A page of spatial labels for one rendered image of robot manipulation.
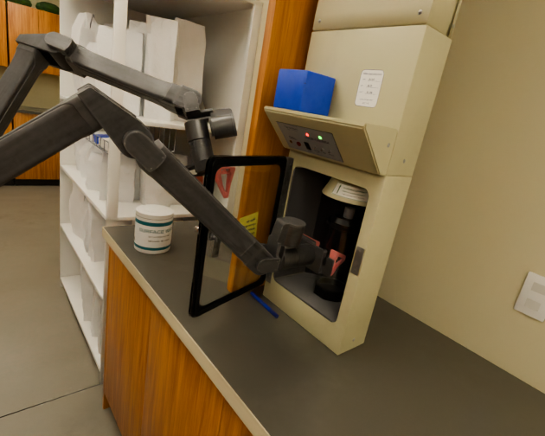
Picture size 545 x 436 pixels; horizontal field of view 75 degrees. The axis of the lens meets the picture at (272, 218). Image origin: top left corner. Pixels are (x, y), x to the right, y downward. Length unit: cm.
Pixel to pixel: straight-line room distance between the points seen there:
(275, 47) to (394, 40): 31
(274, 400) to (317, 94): 68
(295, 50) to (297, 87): 22
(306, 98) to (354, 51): 15
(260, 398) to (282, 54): 83
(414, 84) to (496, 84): 42
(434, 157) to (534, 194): 29
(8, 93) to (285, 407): 99
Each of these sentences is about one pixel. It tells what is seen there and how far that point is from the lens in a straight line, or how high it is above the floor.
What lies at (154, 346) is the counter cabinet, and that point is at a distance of 128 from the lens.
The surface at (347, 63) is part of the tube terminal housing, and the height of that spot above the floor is 164.
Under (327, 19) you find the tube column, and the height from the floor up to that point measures 174.
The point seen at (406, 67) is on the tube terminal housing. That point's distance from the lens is 83.
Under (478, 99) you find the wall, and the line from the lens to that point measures 122.
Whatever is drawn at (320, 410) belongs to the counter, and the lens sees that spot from 83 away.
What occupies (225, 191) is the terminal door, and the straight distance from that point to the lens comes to 83.
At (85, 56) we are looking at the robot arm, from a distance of 112.
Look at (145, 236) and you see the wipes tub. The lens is 133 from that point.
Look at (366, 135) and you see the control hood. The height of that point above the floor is 149.
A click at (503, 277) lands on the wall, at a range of 119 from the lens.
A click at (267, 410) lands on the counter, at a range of 80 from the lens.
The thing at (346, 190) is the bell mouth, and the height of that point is 134.
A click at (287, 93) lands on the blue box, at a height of 154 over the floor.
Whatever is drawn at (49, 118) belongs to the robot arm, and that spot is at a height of 143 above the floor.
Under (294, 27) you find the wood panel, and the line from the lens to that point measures 106.
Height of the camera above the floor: 150
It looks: 17 degrees down
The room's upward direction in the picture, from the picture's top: 10 degrees clockwise
